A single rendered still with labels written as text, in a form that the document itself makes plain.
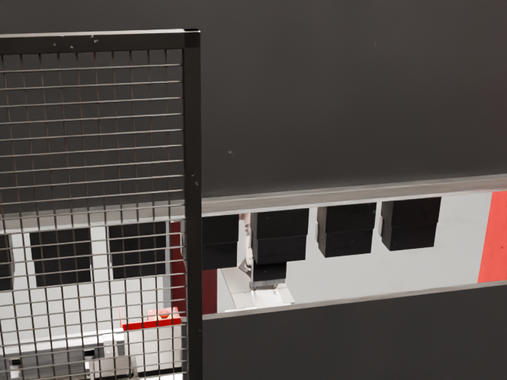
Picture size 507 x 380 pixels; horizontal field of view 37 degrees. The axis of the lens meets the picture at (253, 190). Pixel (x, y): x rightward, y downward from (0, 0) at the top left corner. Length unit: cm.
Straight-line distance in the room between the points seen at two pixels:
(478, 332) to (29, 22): 122
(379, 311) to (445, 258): 305
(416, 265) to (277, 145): 294
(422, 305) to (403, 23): 65
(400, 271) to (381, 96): 279
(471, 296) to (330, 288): 255
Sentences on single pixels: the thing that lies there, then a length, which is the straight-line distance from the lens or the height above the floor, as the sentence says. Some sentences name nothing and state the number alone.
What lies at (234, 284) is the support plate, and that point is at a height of 100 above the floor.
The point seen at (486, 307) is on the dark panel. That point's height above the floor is 128.
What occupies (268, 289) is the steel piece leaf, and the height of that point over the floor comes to 100.
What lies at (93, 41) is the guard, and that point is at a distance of 109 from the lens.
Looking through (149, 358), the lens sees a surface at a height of 87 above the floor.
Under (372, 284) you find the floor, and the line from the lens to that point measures 439.
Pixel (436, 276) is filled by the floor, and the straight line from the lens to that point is 456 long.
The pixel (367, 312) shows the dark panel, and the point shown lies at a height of 131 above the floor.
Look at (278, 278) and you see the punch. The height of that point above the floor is 110.
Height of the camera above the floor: 223
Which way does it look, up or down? 24 degrees down
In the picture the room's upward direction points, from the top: 1 degrees clockwise
